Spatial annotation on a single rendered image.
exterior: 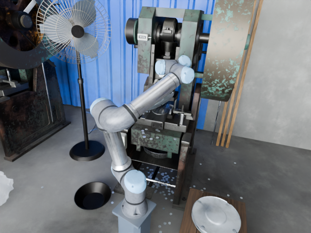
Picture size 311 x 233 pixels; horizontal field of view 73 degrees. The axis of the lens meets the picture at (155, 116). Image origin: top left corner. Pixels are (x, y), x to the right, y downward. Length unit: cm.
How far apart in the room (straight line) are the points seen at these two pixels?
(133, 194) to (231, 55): 88
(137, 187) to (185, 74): 61
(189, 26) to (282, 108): 192
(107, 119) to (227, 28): 73
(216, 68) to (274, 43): 165
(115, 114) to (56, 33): 121
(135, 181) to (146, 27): 99
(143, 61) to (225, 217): 115
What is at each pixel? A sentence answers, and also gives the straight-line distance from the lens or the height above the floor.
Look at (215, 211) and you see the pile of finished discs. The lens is 148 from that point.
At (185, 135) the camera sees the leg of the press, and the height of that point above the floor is 64.
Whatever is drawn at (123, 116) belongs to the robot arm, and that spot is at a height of 107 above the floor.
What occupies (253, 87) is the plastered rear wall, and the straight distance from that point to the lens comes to 288.
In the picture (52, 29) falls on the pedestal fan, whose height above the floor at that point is 130.
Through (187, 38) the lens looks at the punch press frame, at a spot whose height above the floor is 133.
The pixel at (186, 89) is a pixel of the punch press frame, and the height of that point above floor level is 88.
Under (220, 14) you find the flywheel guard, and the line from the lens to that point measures 119.
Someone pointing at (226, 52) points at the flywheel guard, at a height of 131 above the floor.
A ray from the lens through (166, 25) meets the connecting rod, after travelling 154.
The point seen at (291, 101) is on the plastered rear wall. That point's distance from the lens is 303.
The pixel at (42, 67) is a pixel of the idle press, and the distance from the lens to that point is 274.
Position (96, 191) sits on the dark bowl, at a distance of 205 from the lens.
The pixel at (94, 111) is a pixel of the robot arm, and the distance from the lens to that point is 101.
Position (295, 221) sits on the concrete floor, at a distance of 225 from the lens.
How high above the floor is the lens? 147
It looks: 26 degrees down
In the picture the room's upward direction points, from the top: 4 degrees clockwise
